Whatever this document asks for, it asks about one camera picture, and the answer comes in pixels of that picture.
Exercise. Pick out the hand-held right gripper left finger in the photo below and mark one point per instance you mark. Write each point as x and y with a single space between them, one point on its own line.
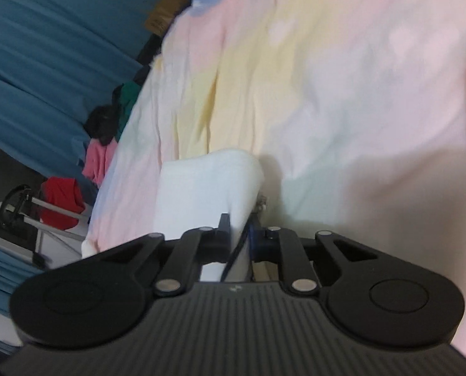
224 230

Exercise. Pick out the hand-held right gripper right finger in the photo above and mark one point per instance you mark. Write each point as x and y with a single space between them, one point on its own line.
257 243

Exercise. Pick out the white cloth garment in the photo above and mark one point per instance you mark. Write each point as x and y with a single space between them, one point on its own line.
207 194

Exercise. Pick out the pink garment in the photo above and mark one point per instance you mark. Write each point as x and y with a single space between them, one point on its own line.
96 160

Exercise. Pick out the green garment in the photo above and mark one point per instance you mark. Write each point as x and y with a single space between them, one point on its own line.
128 103

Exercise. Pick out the pastel rainbow bed sheet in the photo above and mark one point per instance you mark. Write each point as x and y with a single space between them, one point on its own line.
315 94

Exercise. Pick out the black garment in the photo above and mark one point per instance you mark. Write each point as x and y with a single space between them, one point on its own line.
103 122

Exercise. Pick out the red garment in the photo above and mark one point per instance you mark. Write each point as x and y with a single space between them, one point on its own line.
62 201

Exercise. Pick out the metal drying rack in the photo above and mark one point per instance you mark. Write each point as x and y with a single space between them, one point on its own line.
25 223

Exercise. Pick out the brown cardboard box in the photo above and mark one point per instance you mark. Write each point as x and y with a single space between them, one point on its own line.
163 13

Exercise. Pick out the blue curtain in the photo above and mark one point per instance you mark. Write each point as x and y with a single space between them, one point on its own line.
48 58

